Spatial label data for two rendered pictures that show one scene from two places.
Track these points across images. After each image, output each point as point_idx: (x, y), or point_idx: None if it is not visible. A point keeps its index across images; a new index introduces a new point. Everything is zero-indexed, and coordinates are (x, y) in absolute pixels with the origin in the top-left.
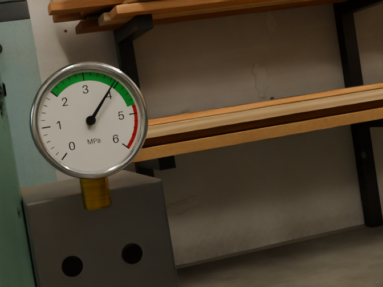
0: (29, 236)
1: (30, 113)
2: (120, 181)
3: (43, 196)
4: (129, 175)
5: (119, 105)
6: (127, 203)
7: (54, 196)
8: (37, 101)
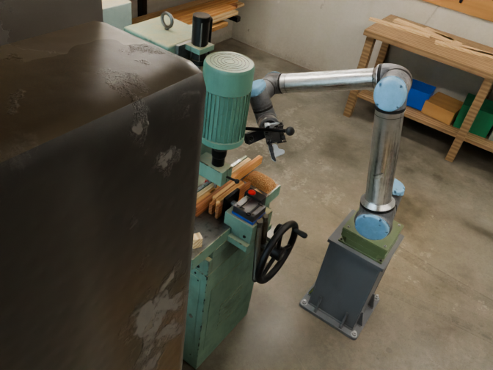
0: (267, 240)
1: (275, 231)
2: (272, 229)
3: (268, 235)
4: None
5: None
6: None
7: (271, 236)
8: None
